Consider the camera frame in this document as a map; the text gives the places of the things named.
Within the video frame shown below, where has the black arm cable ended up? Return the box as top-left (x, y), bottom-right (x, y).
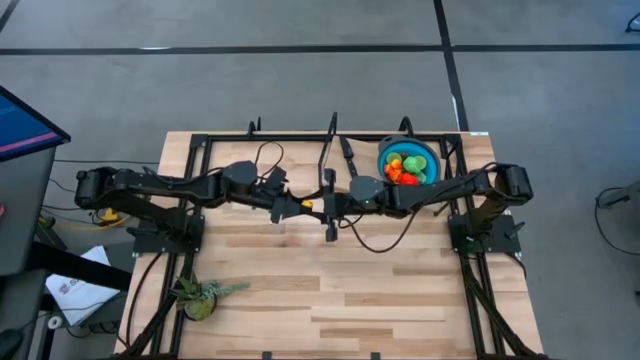
top-left (199, 141), bottom-right (286, 184)
top-left (338, 209), bottom-right (420, 254)

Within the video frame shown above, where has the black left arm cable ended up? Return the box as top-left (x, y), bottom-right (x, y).
top-left (199, 141), bottom-right (286, 184)

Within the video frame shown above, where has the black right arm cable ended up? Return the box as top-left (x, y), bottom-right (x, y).
top-left (338, 209), bottom-right (420, 254)

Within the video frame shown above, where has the black cart beam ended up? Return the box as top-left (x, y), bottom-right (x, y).
top-left (27, 242), bottom-right (134, 291)

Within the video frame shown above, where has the white paper sheet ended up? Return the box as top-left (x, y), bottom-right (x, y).
top-left (44, 244), bottom-right (122, 327)

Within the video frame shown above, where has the grey workstation cabinet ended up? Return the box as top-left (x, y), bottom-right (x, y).
top-left (0, 147), bottom-right (57, 277)

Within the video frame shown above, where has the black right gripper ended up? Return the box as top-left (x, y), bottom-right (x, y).
top-left (319, 168), bottom-right (352, 244)

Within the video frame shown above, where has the yellow cable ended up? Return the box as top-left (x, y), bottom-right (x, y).
top-left (42, 202), bottom-right (134, 233)

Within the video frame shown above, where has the black aluminium table frame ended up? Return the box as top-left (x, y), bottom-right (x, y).
top-left (113, 130), bottom-right (550, 360)

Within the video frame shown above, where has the monitor with blue screen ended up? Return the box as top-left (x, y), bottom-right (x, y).
top-left (0, 84), bottom-right (72, 164)

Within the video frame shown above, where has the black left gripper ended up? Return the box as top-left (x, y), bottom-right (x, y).
top-left (270, 192), bottom-right (321, 225)

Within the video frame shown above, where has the green potted plant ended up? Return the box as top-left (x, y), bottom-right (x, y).
top-left (170, 275), bottom-right (251, 322)

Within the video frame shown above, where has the blue collapsible bowl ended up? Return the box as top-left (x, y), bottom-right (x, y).
top-left (376, 134), bottom-right (445, 187)

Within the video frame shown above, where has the black floor cable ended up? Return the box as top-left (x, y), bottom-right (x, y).
top-left (593, 180), bottom-right (640, 257)

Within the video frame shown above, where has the black kitchen knife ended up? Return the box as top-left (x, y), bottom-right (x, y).
top-left (339, 135), bottom-right (359, 178)

